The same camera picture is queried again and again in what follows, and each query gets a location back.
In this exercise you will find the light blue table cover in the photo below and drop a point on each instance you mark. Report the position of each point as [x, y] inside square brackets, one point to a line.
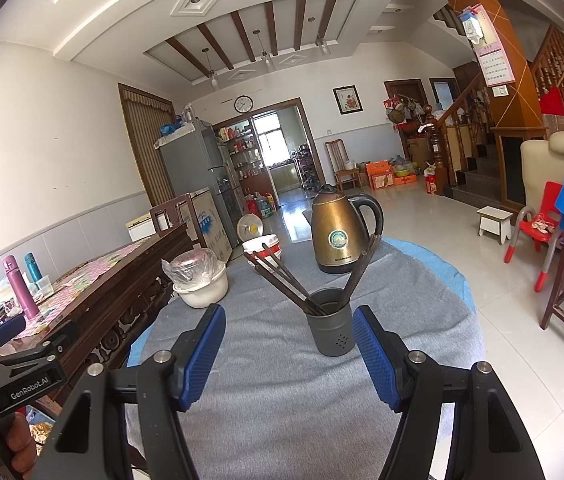
[437, 265]

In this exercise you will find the white round fan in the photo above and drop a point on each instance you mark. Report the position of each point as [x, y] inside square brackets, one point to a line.
[250, 226]

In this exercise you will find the white bucket with red label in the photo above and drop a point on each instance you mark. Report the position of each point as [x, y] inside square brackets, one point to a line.
[262, 246]

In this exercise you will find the grey tablecloth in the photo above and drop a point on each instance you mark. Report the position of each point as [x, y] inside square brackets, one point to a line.
[282, 410]

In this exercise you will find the blue water jug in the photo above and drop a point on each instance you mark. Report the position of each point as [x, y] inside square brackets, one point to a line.
[263, 206]

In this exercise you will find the pendant ceiling lamp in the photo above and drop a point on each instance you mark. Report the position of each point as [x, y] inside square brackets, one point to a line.
[211, 77]
[266, 60]
[323, 42]

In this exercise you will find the clear plastic container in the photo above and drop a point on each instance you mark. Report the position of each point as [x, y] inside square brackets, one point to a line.
[41, 286]

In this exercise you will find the teal bottle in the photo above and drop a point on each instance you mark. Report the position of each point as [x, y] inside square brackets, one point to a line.
[33, 266]

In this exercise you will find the gold electric kettle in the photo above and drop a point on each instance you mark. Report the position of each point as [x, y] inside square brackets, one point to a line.
[337, 230]

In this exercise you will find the dark wooden chair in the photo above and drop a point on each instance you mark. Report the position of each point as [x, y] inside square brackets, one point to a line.
[171, 212]

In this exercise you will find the framed flower picture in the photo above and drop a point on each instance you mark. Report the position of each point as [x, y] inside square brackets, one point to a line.
[348, 99]

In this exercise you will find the white box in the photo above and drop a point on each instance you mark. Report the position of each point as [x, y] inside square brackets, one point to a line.
[140, 227]

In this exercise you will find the white chest freezer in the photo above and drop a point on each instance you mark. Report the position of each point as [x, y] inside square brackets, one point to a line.
[209, 225]

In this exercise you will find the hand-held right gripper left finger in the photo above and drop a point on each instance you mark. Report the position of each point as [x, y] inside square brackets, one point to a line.
[201, 360]

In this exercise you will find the wooden staircase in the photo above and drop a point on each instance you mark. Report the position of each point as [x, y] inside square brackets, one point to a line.
[467, 160]

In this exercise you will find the dark carved wooden sideboard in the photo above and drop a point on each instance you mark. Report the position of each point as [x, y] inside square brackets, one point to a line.
[111, 305]

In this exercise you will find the pink wall calendar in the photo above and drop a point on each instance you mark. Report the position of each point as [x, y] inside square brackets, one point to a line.
[497, 55]

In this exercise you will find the kitchen shelf with jars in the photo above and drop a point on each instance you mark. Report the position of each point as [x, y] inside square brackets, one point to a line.
[242, 152]

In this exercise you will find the wooden pillar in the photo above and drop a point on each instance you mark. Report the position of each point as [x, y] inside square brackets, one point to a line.
[507, 100]

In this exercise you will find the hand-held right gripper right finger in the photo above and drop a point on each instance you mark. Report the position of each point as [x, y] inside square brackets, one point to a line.
[374, 355]

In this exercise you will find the beige armchair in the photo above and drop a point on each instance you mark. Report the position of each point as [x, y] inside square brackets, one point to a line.
[542, 165]

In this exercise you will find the white wall switch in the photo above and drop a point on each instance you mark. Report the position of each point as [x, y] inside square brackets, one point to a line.
[500, 91]

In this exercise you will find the person's left hand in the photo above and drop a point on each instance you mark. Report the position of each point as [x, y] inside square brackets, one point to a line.
[21, 445]

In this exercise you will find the pink bottle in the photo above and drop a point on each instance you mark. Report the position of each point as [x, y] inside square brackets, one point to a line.
[20, 285]

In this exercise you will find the white step stool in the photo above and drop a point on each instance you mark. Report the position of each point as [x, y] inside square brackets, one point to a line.
[494, 222]

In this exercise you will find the patterned sideboard cloth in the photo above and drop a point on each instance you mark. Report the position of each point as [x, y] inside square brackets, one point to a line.
[91, 272]

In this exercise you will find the blue bag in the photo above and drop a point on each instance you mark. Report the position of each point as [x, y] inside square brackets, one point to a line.
[170, 126]

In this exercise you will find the grey refrigerator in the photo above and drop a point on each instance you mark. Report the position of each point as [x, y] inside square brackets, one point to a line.
[196, 165]

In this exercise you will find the dark grey chopstick holder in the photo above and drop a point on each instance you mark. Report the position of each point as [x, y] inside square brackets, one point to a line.
[329, 327]

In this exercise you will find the brown wooden chair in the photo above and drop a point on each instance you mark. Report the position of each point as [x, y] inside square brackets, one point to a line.
[339, 165]

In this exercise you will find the round wall clock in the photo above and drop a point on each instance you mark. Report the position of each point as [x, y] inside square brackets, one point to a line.
[244, 104]

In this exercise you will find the white plastic bowl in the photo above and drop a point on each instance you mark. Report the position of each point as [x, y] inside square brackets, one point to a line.
[201, 294]

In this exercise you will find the orange cardboard box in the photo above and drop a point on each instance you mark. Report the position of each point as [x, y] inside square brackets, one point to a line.
[381, 176]

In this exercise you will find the red plastic chair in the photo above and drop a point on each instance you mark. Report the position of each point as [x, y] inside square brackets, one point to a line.
[542, 230]

